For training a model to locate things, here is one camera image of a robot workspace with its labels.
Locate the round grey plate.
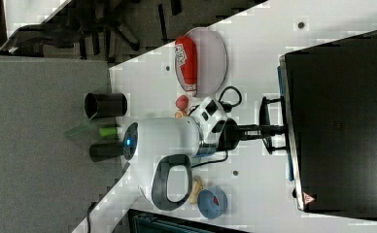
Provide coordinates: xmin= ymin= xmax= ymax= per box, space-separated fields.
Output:
xmin=175 ymin=27 xmax=227 ymax=98

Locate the blue bowl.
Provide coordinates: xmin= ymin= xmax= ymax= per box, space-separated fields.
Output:
xmin=197 ymin=186 xmax=228 ymax=219

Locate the toy orange slice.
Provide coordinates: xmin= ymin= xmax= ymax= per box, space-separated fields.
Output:
xmin=175 ymin=110 xmax=188 ymax=118

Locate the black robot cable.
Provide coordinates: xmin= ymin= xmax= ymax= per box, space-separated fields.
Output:
xmin=189 ymin=85 xmax=243 ymax=169

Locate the grey side table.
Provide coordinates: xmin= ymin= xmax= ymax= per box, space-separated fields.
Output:
xmin=0 ymin=56 xmax=121 ymax=233

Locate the red plush ketchup bottle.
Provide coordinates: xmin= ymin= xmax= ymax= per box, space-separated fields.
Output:
xmin=175 ymin=36 xmax=198 ymax=96

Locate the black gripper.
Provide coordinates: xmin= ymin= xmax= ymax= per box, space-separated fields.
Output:
xmin=218 ymin=118 xmax=286 ymax=151

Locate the red toy strawberry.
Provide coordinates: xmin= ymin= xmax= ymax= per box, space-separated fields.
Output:
xmin=176 ymin=95 xmax=189 ymax=110

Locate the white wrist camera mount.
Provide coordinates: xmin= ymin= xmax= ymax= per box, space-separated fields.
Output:
xmin=189 ymin=97 xmax=228 ymax=156

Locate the small red toy fruit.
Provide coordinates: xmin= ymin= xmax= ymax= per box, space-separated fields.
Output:
xmin=213 ymin=196 xmax=220 ymax=206

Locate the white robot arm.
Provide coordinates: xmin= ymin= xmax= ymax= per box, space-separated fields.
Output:
xmin=120 ymin=117 xmax=286 ymax=211

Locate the silver black toaster oven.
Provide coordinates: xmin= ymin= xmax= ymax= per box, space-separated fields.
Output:
xmin=278 ymin=30 xmax=377 ymax=221

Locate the yellow toy banana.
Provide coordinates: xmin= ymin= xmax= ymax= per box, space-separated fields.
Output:
xmin=188 ymin=176 xmax=204 ymax=205

